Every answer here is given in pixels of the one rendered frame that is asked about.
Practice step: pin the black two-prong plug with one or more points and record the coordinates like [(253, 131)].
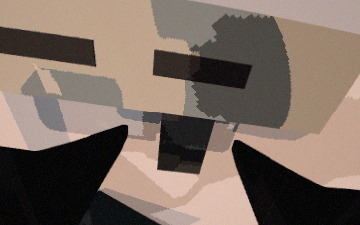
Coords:
[(183, 143)]

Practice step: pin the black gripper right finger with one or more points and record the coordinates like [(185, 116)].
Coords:
[(280, 196)]

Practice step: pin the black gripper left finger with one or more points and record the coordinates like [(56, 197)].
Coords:
[(56, 185)]

